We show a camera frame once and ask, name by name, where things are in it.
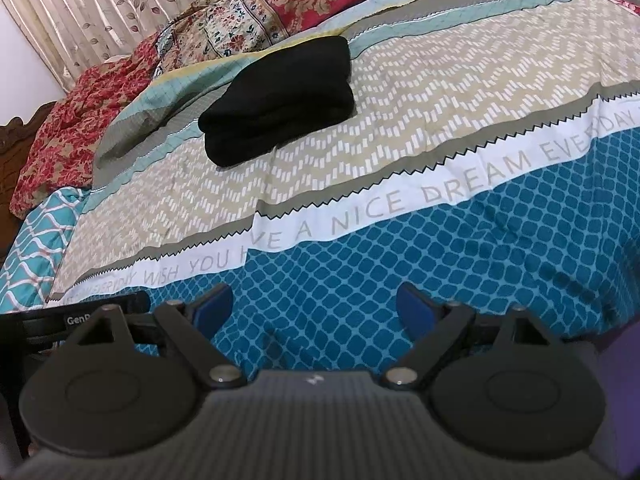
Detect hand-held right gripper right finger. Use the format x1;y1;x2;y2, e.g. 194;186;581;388
382;281;558;391

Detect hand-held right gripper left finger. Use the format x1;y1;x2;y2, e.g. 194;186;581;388
62;282;248;390

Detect black pants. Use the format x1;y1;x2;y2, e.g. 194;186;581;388
198;36;357;167

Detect teal white patterned pillow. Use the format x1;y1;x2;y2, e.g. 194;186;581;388
0;187;93;313

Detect patterned bedspread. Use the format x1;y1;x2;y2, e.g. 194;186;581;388
47;0;640;361

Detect carved wooden headboard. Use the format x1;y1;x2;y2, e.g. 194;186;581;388
0;102;58;271

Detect purple clothing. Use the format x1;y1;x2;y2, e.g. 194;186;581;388
595;330;640;480

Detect patchwork floral quilt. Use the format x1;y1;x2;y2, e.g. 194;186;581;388
10;0;483;221

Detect leaf print curtain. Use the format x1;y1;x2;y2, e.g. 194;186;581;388
0;0;251;97

